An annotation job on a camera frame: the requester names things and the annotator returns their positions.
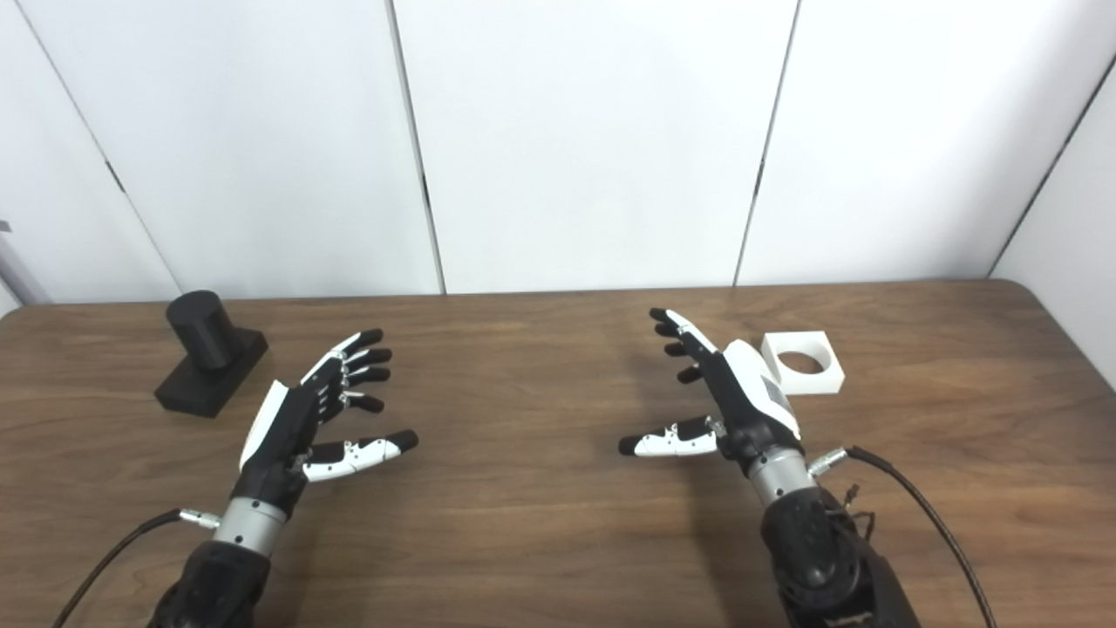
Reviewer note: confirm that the black cylindrical peg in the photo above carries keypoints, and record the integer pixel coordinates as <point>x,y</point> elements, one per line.
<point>205,336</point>

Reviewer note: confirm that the white square piece with hole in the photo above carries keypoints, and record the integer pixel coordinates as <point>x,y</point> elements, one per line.
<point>817,384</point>

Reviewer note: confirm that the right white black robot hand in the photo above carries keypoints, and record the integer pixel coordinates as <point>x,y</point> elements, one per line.
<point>750,397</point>

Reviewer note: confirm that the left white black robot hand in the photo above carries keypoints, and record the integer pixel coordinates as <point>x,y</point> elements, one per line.
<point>283,427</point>

